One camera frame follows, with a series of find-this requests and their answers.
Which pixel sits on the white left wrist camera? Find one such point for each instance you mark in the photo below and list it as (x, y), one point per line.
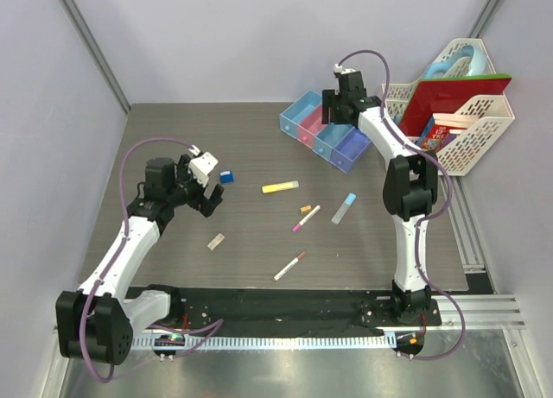
(201, 165)

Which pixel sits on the pink drawer box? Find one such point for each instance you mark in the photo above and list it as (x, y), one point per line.
(310, 127)

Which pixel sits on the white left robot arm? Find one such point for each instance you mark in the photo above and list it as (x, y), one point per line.
(94, 322)

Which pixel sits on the blue capped clear tube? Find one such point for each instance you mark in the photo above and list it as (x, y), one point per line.
(344, 207)

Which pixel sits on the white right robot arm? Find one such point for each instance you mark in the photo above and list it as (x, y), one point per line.
(409, 192)

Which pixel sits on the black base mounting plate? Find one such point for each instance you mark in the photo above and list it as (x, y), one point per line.
(305, 310)

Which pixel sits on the colourful book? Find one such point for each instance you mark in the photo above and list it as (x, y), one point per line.
(436, 130)

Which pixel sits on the teal blue drawer box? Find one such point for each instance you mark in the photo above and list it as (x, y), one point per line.
(328, 138)

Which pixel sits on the white perforated file rack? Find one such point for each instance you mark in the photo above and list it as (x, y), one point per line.
(492, 112)

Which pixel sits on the white slotted cable duct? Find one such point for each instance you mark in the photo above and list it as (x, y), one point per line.
(157, 341)

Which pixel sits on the orange tipped white marker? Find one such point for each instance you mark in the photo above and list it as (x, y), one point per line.
(288, 267)

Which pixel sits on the small blue box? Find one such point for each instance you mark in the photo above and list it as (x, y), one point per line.
(226, 177)

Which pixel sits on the clear beige eraser block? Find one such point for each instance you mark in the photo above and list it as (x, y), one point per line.
(216, 241)

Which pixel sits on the pink tipped white marker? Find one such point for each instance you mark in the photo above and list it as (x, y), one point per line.
(306, 218)

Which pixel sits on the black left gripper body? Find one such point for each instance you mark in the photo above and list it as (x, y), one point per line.
(187, 188)

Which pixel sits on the purple drawer box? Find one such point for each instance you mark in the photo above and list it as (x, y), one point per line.
(350, 148)

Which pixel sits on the light blue drawer box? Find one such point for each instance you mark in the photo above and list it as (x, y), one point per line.
(290, 119)

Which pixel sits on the yellow capped tube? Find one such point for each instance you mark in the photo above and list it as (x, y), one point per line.
(279, 187)

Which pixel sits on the red folder board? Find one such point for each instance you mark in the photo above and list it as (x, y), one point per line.
(446, 96)

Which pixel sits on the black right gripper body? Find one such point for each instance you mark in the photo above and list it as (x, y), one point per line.
(339, 102)

